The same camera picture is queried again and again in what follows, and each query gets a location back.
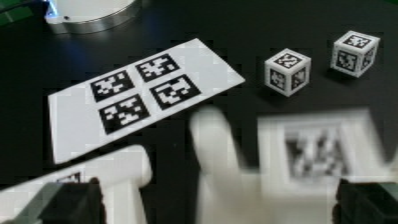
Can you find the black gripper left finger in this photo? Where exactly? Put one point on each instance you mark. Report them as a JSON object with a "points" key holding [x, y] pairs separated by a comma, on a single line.
{"points": [[66, 204]]}

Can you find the white chair back frame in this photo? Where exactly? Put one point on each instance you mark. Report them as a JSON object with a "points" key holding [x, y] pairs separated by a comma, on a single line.
{"points": [[121, 170]]}

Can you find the white tag sheet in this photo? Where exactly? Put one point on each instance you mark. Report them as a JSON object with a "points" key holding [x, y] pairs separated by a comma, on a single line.
{"points": [[121, 101]]}

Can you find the white chair seat part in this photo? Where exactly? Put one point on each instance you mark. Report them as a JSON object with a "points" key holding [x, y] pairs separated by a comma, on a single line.
{"points": [[318, 147]]}

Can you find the white chair leg block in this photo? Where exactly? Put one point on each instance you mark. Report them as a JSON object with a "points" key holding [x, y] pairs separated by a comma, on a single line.
{"points": [[353, 53], [286, 72]]}

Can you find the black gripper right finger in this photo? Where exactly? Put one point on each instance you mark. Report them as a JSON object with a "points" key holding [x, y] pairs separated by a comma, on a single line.
{"points": [[366, 203]]}

